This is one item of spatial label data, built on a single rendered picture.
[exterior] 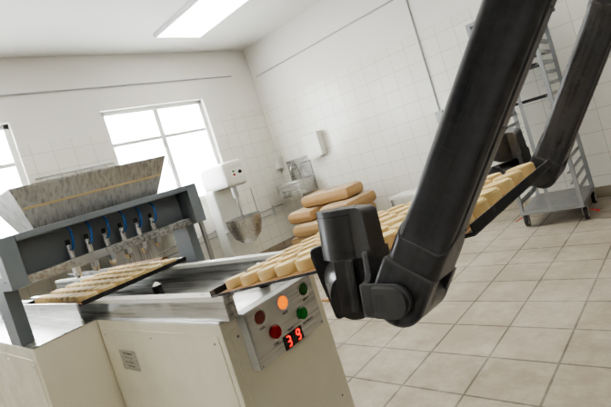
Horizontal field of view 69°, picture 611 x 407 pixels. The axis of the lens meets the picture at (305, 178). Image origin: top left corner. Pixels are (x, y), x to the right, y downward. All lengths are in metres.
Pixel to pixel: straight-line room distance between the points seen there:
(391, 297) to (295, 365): 0.78
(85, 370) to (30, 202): 0.56
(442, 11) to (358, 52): 1.11
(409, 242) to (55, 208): 1.41
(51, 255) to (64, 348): 0.30
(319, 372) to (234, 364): 0.29
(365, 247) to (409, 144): 4.88
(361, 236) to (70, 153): 4.88
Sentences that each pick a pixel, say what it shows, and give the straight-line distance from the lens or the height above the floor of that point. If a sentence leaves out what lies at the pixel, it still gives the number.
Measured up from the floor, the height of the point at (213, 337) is 0.81.
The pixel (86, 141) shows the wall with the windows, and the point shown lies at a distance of 5.36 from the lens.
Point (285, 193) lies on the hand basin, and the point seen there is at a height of 0.78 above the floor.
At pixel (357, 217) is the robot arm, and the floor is 1.05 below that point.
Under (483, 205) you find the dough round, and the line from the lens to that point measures 0.66.
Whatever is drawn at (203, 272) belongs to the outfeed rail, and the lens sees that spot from 1.60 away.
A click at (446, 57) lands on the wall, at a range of 5.07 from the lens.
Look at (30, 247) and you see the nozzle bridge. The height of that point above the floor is 1.13.
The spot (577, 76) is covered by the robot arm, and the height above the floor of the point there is 1.13.
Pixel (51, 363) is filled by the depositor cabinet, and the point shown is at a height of 0.77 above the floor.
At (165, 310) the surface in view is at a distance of 1.25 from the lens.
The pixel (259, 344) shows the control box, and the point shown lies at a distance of 1.09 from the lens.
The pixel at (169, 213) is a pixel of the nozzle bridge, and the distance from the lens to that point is 1.90.
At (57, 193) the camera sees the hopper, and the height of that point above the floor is 1.27.
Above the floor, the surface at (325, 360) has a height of 0.59.
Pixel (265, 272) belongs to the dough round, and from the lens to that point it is 0.86.
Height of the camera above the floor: 1.13
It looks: 2 degrees down
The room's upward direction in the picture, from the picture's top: 17 degrees counter-clockwise
